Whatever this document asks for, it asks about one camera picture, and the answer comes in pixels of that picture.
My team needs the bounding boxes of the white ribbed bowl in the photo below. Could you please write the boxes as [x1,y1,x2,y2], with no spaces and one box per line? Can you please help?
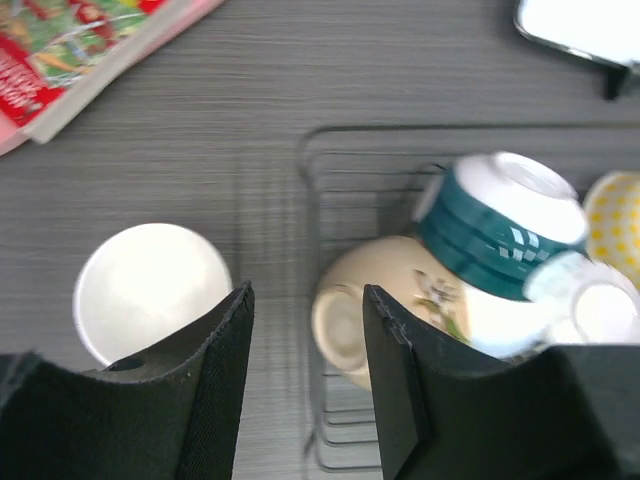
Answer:
[463,252,639,359]

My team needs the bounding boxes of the yellow dotted bowl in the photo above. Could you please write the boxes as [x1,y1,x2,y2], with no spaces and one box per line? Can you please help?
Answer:
[583,171,640,288]

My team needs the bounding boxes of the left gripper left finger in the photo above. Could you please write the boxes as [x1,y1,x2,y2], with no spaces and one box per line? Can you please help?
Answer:
[1,284,255,479]

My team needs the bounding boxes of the teal plaid bowl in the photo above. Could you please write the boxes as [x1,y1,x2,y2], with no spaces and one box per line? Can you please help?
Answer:
[412,152,589,301]

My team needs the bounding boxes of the red flower bowl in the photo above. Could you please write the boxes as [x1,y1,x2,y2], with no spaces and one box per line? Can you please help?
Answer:
[72,223,233,366]

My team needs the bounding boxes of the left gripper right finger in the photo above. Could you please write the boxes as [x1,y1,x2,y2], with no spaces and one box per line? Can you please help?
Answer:
[363,285,639,480]

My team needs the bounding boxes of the beige flower bowl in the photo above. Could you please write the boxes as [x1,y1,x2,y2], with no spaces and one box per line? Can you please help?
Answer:
[311,235,470,391]

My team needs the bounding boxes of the black wire dish rack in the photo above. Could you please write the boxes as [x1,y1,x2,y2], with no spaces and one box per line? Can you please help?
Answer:
[298,120,639,479]

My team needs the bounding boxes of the white whiteboard with red writing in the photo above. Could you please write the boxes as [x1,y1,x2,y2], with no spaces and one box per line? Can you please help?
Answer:
[513,0,639,100]

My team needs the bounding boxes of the red colourful cover book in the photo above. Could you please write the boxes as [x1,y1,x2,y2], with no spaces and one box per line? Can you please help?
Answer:
[0,0,199,145]

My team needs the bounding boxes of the pink three-tier wooden shelf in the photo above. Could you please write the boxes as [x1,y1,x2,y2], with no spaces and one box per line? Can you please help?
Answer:
[0,0,226,158]

